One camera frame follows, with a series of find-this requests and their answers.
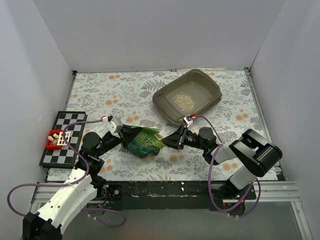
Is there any green litter bag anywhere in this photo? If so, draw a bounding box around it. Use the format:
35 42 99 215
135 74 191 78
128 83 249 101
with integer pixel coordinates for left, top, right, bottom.
124 127 165 159

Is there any grey litter box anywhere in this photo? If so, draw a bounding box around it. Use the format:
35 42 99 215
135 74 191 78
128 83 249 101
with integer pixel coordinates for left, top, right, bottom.
152 69 222 126

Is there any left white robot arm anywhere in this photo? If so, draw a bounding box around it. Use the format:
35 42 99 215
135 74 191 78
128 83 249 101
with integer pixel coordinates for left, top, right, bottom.
22 123 143 240

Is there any pile of litter grains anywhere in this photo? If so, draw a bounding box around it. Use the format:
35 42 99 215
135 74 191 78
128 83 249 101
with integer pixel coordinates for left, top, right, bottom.
172 93 195 112

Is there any black white checkerboard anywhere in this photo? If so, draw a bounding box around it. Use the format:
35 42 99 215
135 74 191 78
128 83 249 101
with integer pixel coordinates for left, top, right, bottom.
39 111 87 169

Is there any red tray with pieces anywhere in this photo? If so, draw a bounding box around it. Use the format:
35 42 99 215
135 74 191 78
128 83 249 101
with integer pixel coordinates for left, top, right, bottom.
45 129 71 151

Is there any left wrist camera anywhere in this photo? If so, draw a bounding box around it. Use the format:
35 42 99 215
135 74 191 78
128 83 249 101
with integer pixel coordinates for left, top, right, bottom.
101 115 123 138

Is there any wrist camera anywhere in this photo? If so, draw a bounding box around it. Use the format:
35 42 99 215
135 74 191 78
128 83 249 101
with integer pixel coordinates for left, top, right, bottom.
101 115 123 138
183 113 197 129

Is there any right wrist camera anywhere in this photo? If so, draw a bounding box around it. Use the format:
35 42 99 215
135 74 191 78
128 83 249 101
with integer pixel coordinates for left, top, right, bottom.
183 113 197 129

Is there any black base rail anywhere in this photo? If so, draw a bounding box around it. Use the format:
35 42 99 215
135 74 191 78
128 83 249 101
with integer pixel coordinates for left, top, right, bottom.
95 180 248 211

